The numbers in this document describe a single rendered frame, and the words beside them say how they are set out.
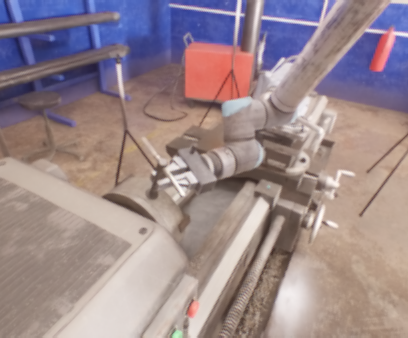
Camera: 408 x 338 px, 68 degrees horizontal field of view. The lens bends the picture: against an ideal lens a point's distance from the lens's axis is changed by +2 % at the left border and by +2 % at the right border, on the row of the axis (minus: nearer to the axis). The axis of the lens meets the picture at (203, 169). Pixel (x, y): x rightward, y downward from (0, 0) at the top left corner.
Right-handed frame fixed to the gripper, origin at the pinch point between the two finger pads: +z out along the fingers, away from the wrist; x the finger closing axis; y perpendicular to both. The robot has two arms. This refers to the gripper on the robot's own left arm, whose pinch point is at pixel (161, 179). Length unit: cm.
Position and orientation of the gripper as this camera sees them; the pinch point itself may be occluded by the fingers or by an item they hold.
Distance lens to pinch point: 76.6
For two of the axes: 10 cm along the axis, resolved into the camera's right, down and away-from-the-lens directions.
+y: 3.0, -6.6, -6.9
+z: -8.0, 2.3, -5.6
